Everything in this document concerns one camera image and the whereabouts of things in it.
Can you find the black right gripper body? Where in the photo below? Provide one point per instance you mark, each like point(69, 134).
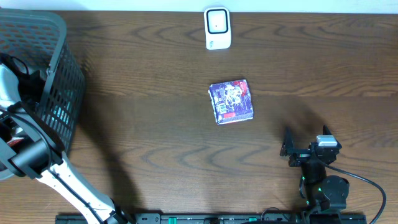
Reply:
point(300, 157)

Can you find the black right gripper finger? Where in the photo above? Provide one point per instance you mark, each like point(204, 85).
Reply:
point(287, 144)
point(326, 130)

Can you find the purple Carefree pad package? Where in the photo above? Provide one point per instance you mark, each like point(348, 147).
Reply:
point(231, 101)

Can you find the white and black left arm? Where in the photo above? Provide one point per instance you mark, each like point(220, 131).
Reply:
point(33, 145)

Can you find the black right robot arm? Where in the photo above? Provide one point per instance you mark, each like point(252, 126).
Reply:
point(326, 193)

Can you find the white barcode scanner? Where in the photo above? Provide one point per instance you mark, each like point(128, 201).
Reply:
point(217, 28)

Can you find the grey plastic mesh basket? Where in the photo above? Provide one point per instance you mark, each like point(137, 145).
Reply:
point(39, 39)

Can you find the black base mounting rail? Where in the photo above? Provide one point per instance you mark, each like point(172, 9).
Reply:
point(272, 217)

